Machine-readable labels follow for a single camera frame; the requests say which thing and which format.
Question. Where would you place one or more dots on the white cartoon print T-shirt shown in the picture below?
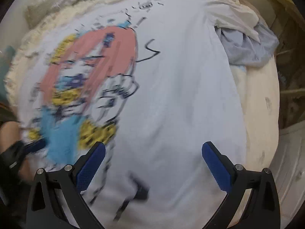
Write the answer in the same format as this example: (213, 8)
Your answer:
(178, 100)

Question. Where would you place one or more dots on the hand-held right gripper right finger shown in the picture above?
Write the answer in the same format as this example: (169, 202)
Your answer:
(217, 169)

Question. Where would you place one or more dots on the cream bear print blanket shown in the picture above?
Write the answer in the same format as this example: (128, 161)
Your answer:
(259, 114)

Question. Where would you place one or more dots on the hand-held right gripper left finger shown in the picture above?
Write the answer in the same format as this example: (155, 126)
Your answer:
(91, 167)

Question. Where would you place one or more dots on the grey heathered top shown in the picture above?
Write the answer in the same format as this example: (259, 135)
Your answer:
(250, 52)

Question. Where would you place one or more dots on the person's left forearm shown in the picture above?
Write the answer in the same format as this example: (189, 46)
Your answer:
(10, 133)

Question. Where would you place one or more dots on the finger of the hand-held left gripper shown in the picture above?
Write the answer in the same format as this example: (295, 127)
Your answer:
(35, 146)

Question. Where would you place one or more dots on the white cabinet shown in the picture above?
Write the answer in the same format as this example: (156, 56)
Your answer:
(290, 159)

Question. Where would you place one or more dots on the beige pillow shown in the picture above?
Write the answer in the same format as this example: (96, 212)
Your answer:
(47, 7)

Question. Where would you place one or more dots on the wooden desk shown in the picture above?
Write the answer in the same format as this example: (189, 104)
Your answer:
(283, 7)

